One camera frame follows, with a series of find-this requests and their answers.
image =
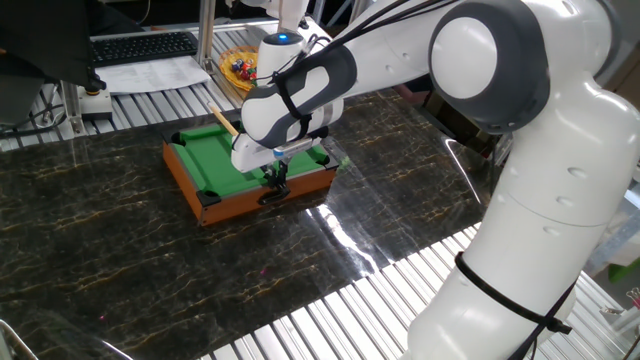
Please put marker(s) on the aluminium profile post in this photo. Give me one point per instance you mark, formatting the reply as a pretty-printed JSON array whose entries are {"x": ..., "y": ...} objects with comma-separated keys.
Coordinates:
[{"x": 206, "y": 35}]

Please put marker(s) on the black computer keyboard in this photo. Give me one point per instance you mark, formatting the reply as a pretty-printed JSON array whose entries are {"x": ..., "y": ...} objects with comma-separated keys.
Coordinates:
[{"x": 145, "y": 47}]

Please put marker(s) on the blue pool ball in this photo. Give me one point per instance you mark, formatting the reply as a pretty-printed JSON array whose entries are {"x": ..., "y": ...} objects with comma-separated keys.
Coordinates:
[{"x": 238, "y": 64}]

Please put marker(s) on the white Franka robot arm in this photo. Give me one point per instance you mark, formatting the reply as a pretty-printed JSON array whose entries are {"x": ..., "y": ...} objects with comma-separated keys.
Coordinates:
[{"x": 550, "y": 175}]

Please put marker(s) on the wooden pool cue black butt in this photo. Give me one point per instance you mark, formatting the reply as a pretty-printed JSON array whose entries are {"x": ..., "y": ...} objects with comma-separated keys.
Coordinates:
[{"x": 223, "y": 119}]

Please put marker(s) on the aluminium angle bracket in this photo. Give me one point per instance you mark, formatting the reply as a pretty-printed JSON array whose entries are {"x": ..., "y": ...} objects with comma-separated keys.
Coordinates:
[{"x": 72, "y": 110}]

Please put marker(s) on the white paper sheet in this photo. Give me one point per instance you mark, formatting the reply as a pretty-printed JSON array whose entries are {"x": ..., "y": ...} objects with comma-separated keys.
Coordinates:
[{"x": 150, "y": 75}]

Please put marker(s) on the red pool ball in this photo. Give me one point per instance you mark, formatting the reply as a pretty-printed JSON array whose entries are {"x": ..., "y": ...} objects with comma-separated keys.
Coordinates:
[{"x": 249, "y": 65}]

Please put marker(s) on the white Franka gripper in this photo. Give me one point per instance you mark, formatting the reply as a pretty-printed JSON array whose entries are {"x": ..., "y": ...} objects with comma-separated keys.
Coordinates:
[{"x": 250, "y": 157}]

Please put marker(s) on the mini pool table green felt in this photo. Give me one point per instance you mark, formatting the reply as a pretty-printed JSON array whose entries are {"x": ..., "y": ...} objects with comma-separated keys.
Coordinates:
[{"x": 210, "y": 160}]

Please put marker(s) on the black marble pattern mat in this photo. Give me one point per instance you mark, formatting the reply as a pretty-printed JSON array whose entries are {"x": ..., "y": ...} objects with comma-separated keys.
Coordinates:
[{"x": 125, "y": 260}]

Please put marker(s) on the black monitor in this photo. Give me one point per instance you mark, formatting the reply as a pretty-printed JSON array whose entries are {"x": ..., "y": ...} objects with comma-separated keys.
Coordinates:
[{"x": 40, "y": 40}]

